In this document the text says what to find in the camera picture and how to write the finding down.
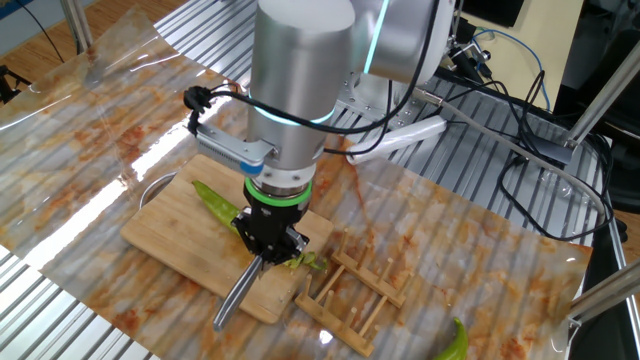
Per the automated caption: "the cut green pepper chunk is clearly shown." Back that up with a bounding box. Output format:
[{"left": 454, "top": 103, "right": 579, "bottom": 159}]
[{"left": 282, "top": 251, "right": 317, "bottom": 270}]

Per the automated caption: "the wooden peg rack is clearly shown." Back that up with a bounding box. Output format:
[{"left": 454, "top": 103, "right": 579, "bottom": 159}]
[{"left": 293, "top": 229, "right": 415, "bottom": 359}]

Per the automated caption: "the curved green chili pepper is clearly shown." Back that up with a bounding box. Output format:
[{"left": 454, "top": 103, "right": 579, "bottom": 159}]
[{"left": 432, "top": 317, "right": 470, "bottom": 360}]

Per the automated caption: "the beige cabinet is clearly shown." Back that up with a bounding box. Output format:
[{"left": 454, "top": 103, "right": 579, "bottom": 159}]
[{"left": 474, "top": 0, "right": 585, "bottom": 111}]

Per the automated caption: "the black camera cable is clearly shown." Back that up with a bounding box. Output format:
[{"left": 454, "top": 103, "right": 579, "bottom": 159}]
[{"left": 182, "top": 0, "right": 442, "bottom": 157}]

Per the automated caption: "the white plastic film roll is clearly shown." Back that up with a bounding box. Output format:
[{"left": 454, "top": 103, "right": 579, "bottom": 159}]
[{"left": 344, "top": 115, "right": 448, "bottom": 166}]

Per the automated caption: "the black tripod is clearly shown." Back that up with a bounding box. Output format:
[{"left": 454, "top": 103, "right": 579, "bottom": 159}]
[{"left": 0, "top": 64, "right": 31, "bottom": 104}]

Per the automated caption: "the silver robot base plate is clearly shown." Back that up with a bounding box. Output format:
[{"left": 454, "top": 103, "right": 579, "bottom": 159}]
[{"left": 334, "top": 72, "right": 421, "bottom": 132}]

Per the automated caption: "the aluminium frame post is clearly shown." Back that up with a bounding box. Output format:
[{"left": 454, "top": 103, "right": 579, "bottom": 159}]
[
  {"left": 59, "top": 0, "right": 94, "bottom": 54},
  {"left": 569, "top": 259, "right": 640, "bottom": 326},
  {"left": 567, "top": 39, "right": 640, "bottom": 149}
]

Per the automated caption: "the wooden cutting board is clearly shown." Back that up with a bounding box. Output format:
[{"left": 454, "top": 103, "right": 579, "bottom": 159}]
[{"left": 119, "top": 153, "right": 335, "bottom": 325}]

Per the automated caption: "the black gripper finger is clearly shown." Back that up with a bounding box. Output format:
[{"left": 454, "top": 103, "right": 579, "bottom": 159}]
[
  {"left": 248, "top": 239, "right": 287, "bottom": 267},
  {"left": 278, "top": 227, "right": 310, "bottom": 265}
]

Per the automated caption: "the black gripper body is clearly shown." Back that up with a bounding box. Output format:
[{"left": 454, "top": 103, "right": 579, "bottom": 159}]
[{"left": 233, "top": 198, "right": 309, "bottom": 252}]

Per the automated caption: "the black cable bundle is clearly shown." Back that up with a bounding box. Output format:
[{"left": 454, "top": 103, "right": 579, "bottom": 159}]
[{"left": 497, "top": 69, "right": 616, "bottom": 244}]

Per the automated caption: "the marble pattern plastic mat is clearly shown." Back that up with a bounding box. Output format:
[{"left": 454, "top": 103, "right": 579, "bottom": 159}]
[{"left": 0, "top": 7, "right": 594, "bottom": 360}]

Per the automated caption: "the blue cable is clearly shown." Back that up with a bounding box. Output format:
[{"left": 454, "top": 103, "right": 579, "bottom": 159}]
[{"left": 472, "top": 28, "right": 552, "bottom": 112}]

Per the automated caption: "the steel cleaver knife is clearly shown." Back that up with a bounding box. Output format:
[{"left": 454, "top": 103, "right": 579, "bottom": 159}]
[{"left": 212, "top": 254, "right": 265, "bottom": 333}]

